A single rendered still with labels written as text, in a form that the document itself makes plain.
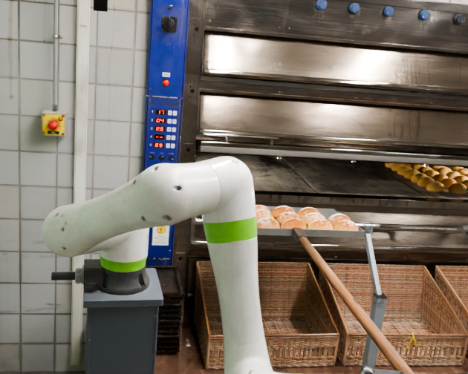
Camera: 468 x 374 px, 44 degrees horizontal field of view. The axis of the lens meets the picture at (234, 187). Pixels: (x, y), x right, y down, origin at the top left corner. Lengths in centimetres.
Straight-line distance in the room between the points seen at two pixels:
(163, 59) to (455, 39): 133
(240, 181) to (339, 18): 159
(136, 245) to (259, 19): 136
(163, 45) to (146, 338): 131
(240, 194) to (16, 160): 158
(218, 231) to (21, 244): 164
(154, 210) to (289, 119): 162
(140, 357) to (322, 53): 160
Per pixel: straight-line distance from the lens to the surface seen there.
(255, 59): 260
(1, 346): 300
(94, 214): 131
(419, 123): 290
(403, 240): 302
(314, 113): 271
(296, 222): 222
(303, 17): 266
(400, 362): 144
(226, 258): 125
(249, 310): 128
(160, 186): 111
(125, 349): 166
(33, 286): 284
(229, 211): 122
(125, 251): 156
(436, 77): 289
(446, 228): 265
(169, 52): 252
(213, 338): 239
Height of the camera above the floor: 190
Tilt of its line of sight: 15 degrees down
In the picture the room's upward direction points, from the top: 5 degrees clockwise
